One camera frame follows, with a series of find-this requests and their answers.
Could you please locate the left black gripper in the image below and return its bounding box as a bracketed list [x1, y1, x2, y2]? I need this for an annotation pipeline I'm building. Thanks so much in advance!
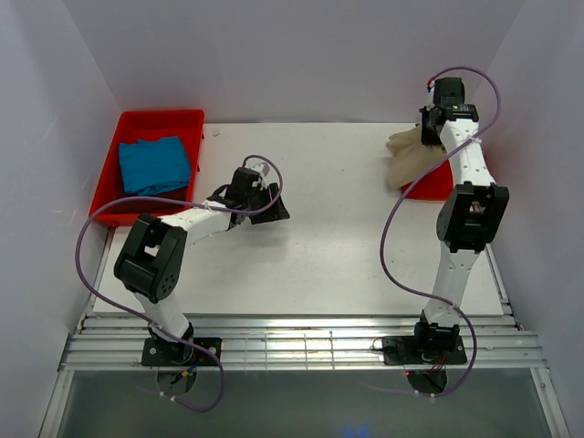
[245, 183, 290, 225]

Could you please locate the beige t shirt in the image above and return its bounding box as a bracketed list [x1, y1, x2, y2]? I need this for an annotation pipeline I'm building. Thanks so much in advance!
[385, 125, 446, 190]

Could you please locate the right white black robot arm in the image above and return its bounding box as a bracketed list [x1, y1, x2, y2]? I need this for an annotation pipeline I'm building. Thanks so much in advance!
[412, 78, 509, 362]

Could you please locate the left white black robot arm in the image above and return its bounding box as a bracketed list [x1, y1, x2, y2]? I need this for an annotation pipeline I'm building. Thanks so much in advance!
[114, 162, 289, 365]

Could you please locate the red folded t shirt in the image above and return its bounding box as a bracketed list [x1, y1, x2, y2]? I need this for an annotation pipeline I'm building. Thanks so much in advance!
[401, 150, 489, 202]

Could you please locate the red plastic bin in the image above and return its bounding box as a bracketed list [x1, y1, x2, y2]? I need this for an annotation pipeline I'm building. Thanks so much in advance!
[89, 109, 204, 227]

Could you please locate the blue folded t shirt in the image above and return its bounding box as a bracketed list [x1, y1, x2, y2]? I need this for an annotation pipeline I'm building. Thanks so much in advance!
[119, 136, 191, 196]

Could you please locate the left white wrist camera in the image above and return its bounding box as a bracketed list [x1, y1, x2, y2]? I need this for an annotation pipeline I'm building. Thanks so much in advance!
[251, 162, 270, 188]

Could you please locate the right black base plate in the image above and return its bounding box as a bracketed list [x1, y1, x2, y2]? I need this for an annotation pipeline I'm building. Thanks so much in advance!
[373, 336, 467, 365]

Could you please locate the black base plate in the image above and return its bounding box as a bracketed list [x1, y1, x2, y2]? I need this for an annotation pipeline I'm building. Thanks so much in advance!
[373, 336, 467, 365]
[141, 338, 215, 368]

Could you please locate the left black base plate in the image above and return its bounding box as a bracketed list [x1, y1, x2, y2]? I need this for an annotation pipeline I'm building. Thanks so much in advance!
[141, 338, 215, 368]

